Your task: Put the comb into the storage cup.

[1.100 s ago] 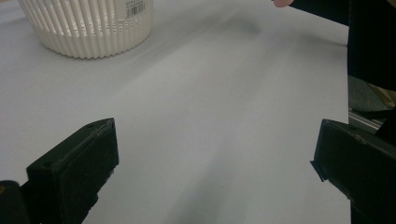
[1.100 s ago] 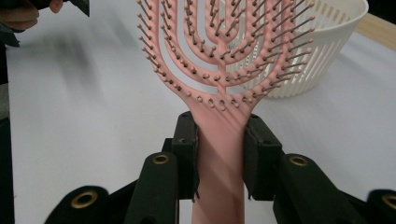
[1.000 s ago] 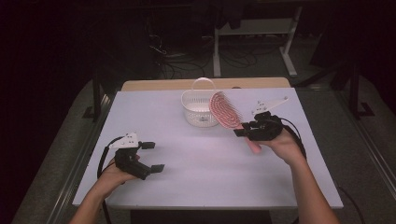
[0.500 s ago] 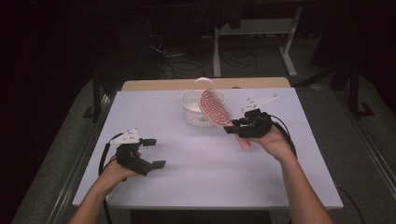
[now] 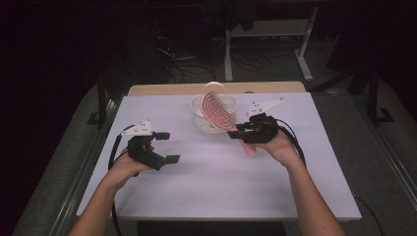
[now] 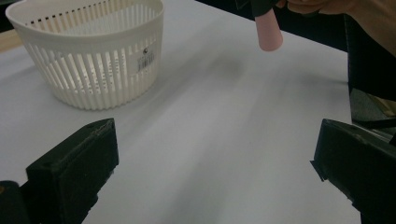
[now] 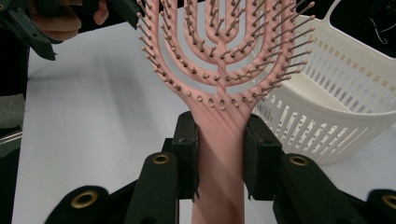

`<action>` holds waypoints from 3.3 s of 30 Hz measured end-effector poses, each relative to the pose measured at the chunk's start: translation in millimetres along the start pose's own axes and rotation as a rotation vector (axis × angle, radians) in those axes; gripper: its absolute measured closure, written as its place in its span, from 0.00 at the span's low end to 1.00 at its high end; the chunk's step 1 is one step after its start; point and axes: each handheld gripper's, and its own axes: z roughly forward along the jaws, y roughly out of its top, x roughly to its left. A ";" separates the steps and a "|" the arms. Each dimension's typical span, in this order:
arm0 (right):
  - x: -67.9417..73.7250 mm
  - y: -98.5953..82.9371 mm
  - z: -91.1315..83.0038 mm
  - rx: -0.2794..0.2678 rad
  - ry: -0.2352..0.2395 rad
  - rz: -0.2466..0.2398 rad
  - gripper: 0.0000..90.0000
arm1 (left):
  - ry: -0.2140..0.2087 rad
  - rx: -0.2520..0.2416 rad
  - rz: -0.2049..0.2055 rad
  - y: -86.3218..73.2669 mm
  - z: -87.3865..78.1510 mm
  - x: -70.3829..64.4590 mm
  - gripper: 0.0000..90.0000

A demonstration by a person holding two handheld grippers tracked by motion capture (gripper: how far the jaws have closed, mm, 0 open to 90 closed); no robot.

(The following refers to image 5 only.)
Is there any pink hairbrush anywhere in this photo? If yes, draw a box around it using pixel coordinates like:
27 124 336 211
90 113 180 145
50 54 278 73
200 90 259 156

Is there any white metal desk frame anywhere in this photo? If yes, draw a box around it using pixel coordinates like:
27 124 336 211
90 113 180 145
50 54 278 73
223 5 320 83

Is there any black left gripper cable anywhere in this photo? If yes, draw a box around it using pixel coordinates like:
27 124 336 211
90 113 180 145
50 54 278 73
107 123 136 236

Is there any light wooden table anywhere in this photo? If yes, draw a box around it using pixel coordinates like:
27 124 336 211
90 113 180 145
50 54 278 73
126 81 307 97

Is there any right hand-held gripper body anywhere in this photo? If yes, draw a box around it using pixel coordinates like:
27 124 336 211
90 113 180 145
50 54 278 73
238 95 285 145

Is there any person's right hand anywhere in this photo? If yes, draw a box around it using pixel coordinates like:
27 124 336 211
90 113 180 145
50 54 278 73
251 128 305 170

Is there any metal floor rail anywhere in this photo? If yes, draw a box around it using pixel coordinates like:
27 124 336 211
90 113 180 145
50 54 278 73
352 95 417 210
48 97 122 236

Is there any person's left hand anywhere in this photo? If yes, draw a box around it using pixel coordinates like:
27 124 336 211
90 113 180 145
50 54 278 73
103 147 155 192

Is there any black metal stand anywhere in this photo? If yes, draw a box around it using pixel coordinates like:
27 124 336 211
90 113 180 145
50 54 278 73
86 74 114 130
366 64 395 127

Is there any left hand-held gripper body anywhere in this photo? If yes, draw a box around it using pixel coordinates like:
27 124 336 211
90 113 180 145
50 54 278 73
120 119 167 172

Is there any white perforated plastic basket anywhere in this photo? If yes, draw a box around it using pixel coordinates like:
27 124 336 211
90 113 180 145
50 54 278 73
190 81 238 135

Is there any tangle of floor cables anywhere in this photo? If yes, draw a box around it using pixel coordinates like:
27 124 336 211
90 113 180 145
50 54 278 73
152 30 296 84

